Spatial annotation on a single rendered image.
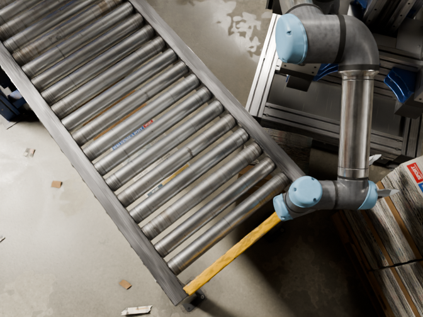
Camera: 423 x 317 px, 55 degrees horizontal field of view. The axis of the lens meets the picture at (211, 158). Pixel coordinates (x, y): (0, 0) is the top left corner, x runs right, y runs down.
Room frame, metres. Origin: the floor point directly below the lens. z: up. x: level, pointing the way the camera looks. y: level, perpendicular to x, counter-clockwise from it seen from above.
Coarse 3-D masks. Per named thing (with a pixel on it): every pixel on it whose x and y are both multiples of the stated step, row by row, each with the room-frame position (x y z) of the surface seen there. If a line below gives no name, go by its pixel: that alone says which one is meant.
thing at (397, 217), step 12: (396, 216) 0.27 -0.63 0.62; (348, 228) 0.31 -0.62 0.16; (372, 228) 0.26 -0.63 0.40; (408, 240) 0.19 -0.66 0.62; (360, 252) 0.20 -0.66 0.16; (384, 252) 0.17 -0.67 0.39; (420, 264) 0.11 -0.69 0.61; (372, 276) 0.10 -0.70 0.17; (396, 276) 0.08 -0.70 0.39; (384, 300) 0.00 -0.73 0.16; (408, 300) 0.00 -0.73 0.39
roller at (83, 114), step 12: (156, 60) 0.78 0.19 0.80; (168, 60) 0.79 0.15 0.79; (144, 72) 0.74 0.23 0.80; (156, 72) 0.75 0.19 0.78; (120, 84) 0.69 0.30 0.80; (132, 84) 0.70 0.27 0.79; (108, 96) 0.65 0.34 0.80; (120, 96) 0.66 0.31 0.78; (84, 108) 0.60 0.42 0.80; (96, 108) 0.61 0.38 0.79; (72, 120) 0.56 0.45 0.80; (84, 120) 0.57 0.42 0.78
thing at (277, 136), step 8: (264, 128) 0.71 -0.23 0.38; (272, 136) 0.67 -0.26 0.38; (280, 136) 0.67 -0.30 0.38; (288, 136) 0.67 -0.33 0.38; (296, 136) 0.67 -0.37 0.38; (304, 136) 0.67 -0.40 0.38; (280, 144) 0.63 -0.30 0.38; (288, 144) 0.63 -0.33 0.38; (296, 144) 0.63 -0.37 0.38; (304, 144) 0.63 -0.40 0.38; (288, 152) 0.60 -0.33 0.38; (296, 152) 0.59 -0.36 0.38; (304, 152) 0.59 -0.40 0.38; (256, 160) 0.56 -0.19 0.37; (296, 160) 0.56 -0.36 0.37; (304, 160) 0.56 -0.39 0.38; (304, 168) 0.53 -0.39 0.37; (240, 176) 0.51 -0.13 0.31; (256, 184) 0.50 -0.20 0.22
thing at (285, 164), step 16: (128, 0) 1.04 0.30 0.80; (144, 0) 1.04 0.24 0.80; (144, 16) 0.97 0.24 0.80; (160, 16) 0.97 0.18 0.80; (160, 32) 0.90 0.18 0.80; (176, 48) 0.83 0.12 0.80; (192, 64) 0.77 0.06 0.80; (208, 80) 0.70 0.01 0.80; (224, 96) 0.64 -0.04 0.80; (224, 112) 0.60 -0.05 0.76; (240, 112) 0.58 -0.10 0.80; (256, 128) 0.52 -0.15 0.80; (272, 144) 0.47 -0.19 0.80; (272, 160) 0.42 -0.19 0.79; (288, 160) 0.41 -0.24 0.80; (272, 176) 0.40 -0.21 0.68; (288, 176) 0.36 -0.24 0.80
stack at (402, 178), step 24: (408, 168) 0.38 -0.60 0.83; (408, 192) 0.31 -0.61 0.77; (336, 216) 0.37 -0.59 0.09; (360, 216) 0.32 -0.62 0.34; (384, 216) 0.28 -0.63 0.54; (408, 216) 0.25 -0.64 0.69; (360, 240) 0.24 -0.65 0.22; (384, 240) 0.21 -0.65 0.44; (360, 264) 0.16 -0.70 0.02; (384, 264) 0.13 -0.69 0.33; (408, 264) 0.11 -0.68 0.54; (384, 288) 0.04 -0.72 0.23; (408, 288) 0.04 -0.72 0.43; (384, 312) -0.05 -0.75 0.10; (408, 312) -0.05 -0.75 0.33
